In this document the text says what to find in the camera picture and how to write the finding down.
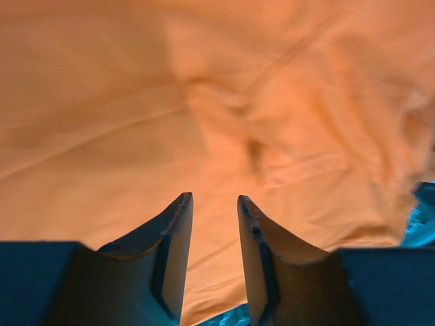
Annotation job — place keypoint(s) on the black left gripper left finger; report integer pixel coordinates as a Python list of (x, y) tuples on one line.
[(137, 279)]

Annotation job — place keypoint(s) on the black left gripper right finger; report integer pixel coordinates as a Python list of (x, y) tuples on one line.
[(291, 282)]

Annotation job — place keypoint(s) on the orange t-shirt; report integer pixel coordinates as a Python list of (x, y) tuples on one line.
[(322, 112)]

